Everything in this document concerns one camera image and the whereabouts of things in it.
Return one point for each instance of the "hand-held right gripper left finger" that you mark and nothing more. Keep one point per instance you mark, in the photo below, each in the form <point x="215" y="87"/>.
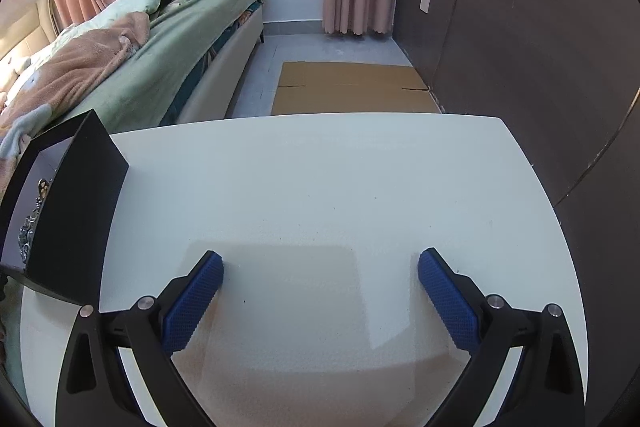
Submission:
<point x="192" y="307"/>

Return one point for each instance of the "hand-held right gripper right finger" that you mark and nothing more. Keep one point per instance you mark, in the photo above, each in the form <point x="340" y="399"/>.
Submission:
<point x="447" y="302"/>

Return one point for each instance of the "black jewelry box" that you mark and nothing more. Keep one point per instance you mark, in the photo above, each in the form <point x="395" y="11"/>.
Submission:
<point x="75" y="217"/>

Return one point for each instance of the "flat cardboard sheet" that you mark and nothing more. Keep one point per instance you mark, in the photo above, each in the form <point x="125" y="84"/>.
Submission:
<point x="350" y="89"/>

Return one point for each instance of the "white bed base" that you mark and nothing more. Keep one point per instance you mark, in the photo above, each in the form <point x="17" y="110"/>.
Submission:
<point x="225" y="72"/>

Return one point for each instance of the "pink duck print blanket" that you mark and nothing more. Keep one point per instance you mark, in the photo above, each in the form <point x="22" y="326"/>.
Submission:
<point x="75" y="57"/>

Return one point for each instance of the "cream headboard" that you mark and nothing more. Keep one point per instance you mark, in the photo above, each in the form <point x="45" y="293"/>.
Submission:
<point x="27" y="27"/>

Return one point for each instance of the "white wall socket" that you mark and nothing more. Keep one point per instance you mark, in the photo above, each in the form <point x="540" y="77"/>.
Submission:
<point x="425" y="3"/>

